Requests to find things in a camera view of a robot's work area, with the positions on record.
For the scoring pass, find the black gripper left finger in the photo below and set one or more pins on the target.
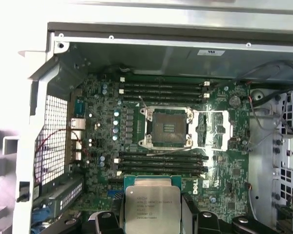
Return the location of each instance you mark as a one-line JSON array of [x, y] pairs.
[[102, 223]]

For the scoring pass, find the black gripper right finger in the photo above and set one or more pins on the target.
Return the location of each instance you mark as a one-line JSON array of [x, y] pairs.
[[210, 223]]

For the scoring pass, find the silver CPU with green rim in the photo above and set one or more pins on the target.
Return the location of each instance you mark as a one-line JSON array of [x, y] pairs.
[[151, 202]]

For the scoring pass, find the blue expansion slot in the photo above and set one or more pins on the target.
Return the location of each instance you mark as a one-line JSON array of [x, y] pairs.
[[114, 194]]

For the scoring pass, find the black expansion slot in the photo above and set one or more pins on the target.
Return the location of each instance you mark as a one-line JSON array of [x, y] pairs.
[[116, 182]]

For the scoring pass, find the black RAM slot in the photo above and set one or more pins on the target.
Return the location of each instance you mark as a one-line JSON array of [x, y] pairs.
[[136, 154], [161, 85], [161, 165], [161, 90], [161, 99], [161, 94], [161, 171], [161, 160]]

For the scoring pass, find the CPU socket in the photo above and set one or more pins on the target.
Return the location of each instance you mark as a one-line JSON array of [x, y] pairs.
[[169, 126]]

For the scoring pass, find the green motherboard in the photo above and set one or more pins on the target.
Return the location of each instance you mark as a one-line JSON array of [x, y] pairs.
[[224, 170]]

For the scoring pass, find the blue card retainer strip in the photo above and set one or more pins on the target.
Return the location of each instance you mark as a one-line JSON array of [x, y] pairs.
[[40, 219]]

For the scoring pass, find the grey plastic parts rack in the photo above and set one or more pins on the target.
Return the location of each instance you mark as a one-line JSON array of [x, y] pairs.
[[11, 146]]

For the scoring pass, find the round silver coin battery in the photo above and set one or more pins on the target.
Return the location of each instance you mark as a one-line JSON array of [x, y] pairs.
[[235, 101]]

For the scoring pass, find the black open PC case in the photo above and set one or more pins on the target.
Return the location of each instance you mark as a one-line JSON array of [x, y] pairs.
[[136, 56]]

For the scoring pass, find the metal socket cover frame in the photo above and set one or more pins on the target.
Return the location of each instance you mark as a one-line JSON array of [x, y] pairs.
[[226, 126]]

